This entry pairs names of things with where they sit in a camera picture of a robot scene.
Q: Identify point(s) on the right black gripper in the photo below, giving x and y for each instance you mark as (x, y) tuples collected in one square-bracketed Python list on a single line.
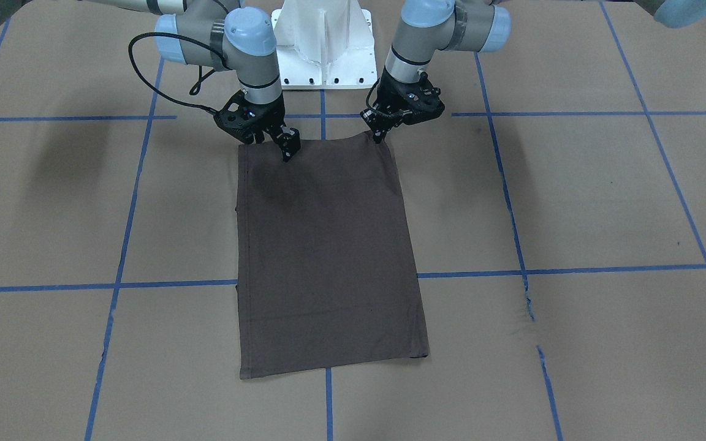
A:
[(271, 118)]

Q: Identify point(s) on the dark brown t-shirt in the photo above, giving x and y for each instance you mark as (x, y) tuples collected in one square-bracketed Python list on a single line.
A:
[(326, 270)]

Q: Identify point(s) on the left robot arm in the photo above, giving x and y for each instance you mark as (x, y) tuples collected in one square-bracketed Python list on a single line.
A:
[(478, 27)]

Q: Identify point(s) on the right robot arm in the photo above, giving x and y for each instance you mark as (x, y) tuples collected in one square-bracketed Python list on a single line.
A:
[(226, 36)]

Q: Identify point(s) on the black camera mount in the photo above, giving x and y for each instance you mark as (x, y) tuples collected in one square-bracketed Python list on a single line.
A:
[(250, 123), (407, 103)]

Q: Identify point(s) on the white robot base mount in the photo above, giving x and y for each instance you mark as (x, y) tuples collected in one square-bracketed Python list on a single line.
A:
[(324, 45)]

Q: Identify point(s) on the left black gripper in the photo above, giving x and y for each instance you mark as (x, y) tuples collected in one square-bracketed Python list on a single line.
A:
[(393, 97)]

